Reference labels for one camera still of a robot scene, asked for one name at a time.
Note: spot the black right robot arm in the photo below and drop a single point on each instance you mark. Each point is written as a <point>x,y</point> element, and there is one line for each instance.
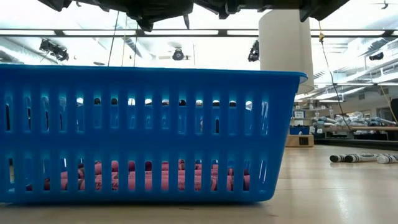
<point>323,7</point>

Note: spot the dark ceiling fixture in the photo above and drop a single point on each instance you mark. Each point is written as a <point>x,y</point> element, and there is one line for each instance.
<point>376,56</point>

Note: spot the dark ceiling track light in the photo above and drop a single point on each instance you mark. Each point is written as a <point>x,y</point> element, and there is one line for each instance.
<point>54,49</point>
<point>254,52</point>

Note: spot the clear plastic bag pile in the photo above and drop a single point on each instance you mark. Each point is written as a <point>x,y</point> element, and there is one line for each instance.
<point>354,119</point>

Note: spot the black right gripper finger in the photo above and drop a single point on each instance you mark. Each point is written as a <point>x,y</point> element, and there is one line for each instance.
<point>217,7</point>

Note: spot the blue storage bin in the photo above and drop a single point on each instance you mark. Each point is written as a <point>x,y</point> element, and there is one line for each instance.
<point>299,130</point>

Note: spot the dark hanging dome fixture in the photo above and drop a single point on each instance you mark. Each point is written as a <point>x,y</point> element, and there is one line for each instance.
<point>178,55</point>

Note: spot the black aluminium table frame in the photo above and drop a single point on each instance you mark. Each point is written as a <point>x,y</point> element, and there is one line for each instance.
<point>357,144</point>

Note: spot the blue slotted plastic basket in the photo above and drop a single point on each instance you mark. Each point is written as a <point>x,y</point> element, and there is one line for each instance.
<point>155,143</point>

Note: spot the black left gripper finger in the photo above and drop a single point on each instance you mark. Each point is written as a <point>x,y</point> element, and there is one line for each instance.
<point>174,7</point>

